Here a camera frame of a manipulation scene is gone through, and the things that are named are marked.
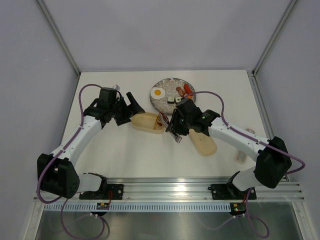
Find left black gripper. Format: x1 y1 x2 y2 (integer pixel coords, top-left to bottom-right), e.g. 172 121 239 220
109 92 144 126

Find red bacon slice toy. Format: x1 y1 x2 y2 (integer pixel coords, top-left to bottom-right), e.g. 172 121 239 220
156 112 170 129

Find beige lunch box base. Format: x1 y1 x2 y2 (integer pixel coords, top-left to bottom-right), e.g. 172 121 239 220
131 112 165 134

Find metal tongs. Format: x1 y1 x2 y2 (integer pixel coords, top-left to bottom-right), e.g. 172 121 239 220
159 112 182 144

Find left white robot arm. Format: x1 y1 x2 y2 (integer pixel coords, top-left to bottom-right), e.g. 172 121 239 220
36 88 145 202

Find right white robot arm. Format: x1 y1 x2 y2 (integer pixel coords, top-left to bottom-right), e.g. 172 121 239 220
166 109 292 199

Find beige lunch box lid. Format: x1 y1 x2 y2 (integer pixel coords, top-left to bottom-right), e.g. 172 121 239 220
189 129 218 157

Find left sushi roll piece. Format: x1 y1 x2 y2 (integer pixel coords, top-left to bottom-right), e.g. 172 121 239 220
167 96 175 104

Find sushi roll piece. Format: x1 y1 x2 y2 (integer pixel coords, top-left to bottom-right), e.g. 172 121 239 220
175 97 183 104
167 96 175 104

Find right sushi roll piece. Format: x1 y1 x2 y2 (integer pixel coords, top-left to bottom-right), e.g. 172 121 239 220
175 97 183 104

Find toy fried egg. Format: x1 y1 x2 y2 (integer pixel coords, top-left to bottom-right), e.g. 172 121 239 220
150 87 166 100

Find red sausage toy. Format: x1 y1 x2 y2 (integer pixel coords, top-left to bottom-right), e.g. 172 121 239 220
183 83 193 99

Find round speckled grey plate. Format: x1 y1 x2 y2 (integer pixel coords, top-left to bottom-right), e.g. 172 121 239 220
149 77 195 115

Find clear plastic tongs holder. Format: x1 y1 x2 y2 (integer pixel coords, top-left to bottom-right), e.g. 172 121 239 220
233 128 256 165

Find left circuit board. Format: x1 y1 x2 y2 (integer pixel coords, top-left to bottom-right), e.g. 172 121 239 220
96 202 110 211

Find circuit board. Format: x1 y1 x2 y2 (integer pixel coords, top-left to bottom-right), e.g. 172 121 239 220
96 202 110 211
230 203 246 216

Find right circuit board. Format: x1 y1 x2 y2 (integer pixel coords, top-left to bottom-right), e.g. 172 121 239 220
230 203 246 216

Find left black camera box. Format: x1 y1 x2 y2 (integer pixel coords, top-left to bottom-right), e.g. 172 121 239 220
97 87 118 106

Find black camera box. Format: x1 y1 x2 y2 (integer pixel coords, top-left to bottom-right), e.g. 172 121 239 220
176 98 202 118
97 87 118 106

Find right black camera box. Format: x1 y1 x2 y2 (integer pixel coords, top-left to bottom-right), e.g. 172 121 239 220
176 98 202 118

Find aluminium front rail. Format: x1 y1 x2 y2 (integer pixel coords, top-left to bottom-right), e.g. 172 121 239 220
33 177 305 202

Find aluminium rail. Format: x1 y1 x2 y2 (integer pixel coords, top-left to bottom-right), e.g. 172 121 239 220
246 70 291 181
33 177 305 202

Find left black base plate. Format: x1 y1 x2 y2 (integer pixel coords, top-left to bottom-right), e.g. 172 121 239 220
79 184 124 200

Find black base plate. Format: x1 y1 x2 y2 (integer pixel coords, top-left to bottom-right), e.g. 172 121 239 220
79 184 124 200
207 183 248 201

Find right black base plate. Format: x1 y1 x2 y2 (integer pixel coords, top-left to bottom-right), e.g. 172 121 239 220
207 183 248 201

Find right side aluminium rail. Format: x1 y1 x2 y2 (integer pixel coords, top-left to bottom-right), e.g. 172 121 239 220
246 70 291 181

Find white slotted cable duct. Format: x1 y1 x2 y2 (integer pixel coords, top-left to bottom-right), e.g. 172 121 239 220
44 202 231 213

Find left aluminium frame post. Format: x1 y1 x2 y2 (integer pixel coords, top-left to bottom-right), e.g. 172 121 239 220
34 0 81 79

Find aluminium frame post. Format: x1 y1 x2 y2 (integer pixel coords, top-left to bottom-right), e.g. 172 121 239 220
252 0 300 77
34 0 81 79

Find right aluminium frame post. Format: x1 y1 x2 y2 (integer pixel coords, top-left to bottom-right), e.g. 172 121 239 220
252 0 300 77

